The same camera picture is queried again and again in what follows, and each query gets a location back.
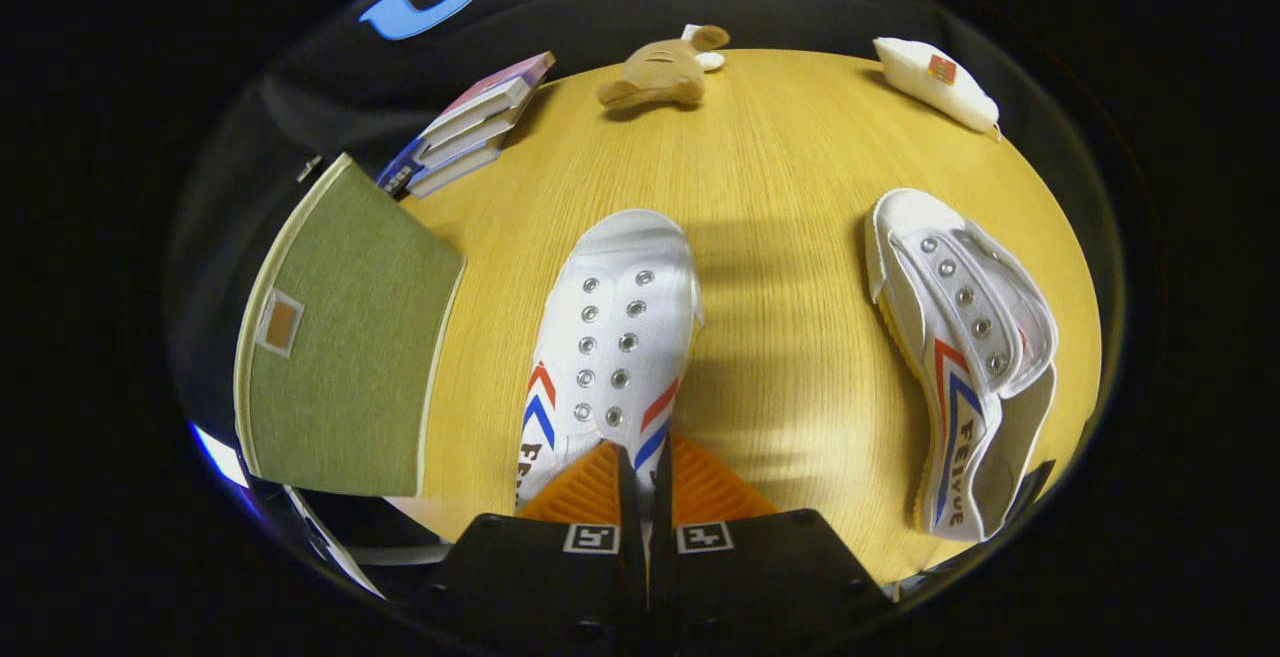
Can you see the white plush toy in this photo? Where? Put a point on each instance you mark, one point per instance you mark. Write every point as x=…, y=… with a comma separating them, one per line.
x=930, y=82

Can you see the silver clip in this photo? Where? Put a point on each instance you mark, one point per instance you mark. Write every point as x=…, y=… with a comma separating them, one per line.
x=310, y=168

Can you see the brown plush toy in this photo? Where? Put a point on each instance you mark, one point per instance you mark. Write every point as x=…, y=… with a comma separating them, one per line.
x=655, y=72

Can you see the dark blue cover book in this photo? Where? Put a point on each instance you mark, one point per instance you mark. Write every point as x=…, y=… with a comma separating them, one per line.
x=398, y=172

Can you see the white striped canvas shoe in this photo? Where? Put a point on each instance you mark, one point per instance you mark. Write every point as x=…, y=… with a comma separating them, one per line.
x=610, y=267
x=975, y=307

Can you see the green fabric storage box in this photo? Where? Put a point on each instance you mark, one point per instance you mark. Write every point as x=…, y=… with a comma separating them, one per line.
x=350, y=337

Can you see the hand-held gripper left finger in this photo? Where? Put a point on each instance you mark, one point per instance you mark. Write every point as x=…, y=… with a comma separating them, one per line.
x=628, y=497

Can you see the pink cover book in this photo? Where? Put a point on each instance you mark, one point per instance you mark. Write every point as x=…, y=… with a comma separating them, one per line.
x=490, y=97

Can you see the book with white pages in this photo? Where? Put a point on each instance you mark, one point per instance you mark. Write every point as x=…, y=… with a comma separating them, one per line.
x=470, y=142
x=450, y=172

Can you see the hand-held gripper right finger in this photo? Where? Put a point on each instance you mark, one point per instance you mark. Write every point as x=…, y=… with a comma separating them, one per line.
x=660, y=497

